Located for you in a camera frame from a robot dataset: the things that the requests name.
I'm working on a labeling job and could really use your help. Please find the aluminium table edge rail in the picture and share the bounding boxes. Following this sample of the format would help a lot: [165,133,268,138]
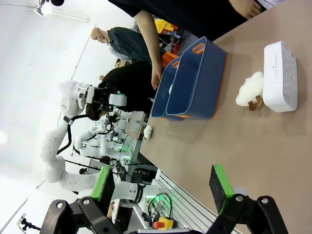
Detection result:
[155,169,218,231]

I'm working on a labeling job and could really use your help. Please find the person's black shirt torso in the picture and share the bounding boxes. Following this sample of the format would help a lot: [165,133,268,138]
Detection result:
[108,0,268,42]

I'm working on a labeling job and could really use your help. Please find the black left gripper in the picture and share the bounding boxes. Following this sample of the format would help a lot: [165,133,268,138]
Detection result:
[91,85,117,111]

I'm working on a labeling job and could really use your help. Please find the red yellow emergency stop button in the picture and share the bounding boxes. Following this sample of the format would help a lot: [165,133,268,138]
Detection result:
[153,215,174,230]

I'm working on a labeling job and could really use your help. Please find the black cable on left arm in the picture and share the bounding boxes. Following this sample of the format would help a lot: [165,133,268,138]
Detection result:
[56,113,95,156]

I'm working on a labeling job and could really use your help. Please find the small blue basket orange handles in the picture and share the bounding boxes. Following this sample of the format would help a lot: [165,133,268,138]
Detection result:
[151,57,181,119]

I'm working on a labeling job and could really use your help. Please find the bystander in black shirt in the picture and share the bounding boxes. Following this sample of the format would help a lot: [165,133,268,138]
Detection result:
[85,61,158,121]

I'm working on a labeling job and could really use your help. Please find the small white plush toy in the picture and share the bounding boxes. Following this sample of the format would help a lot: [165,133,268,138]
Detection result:
[143,125,154,140]

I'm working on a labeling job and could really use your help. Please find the person's right hand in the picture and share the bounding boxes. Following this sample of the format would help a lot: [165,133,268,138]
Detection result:
[151,69,163,91]

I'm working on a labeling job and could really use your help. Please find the clear plastic storage box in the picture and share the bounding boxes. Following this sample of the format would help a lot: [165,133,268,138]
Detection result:
[128,111,148,134]

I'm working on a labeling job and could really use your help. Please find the white background robot arms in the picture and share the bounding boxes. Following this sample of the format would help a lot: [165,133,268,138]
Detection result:
[72,116,131,160]

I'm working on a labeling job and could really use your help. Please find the bystander in dark denim shirt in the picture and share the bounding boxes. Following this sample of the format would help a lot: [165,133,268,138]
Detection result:
[90,26,153,63]

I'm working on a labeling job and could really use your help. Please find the person's right forearm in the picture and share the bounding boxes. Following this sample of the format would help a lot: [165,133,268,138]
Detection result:
[134,10,163,75]

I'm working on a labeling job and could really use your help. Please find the white rectangular digital clock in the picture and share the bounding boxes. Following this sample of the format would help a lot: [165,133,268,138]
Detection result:
[263,40,299,113]

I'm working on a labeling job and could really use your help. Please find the yellow orange background clutter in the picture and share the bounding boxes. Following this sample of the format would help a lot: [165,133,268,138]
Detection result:
[155,19,187,68]

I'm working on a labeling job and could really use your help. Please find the overhead black camera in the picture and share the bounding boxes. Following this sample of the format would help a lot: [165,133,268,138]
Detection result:
[36,0,65,16]

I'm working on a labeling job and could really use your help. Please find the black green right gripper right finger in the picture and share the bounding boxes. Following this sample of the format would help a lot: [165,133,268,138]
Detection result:
[207,164,289,234]

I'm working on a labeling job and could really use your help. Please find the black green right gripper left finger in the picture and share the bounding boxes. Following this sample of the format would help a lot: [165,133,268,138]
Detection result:
[41,165,122,234]

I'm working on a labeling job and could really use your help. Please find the person's left hand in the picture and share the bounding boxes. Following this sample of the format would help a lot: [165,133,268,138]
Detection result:
[230,0,263,20]

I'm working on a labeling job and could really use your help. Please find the white sheep plush toy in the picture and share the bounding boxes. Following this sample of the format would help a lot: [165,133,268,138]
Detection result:
[234,71,266,112]

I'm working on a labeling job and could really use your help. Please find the large blue basket orange handles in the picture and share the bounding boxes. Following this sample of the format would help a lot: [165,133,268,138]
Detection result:
[165,36,227,120]

